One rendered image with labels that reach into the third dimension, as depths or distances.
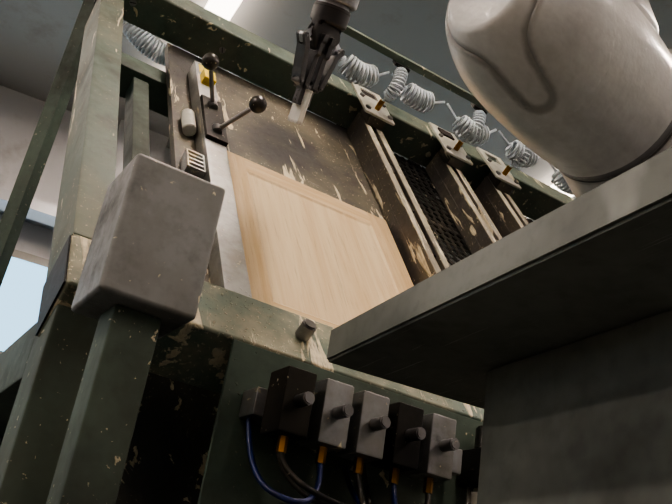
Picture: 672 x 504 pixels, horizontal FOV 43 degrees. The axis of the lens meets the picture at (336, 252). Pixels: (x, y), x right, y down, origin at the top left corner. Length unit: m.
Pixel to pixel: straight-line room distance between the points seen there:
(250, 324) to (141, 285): 0.33
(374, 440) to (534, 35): 0.66
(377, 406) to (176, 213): 0.41
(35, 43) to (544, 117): 4.34
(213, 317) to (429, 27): 3.04
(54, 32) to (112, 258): 3.89
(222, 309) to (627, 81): 0.71
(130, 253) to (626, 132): 0.55
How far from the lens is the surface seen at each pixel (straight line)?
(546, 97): 0.78
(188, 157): 1.70
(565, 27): 0.76
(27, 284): 4.99
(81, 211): 1.32
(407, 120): 2.53
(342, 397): 1.19
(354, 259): 1.74
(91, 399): 0.98
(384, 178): 2.13
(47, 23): 4.80
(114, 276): 0.99
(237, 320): 1.28
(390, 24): 4.16
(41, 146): 2.58
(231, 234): 1.50
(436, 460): 1.28
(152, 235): 1.02
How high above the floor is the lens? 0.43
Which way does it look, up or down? 25 degrees up
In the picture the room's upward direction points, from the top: 9 degrees clockwise
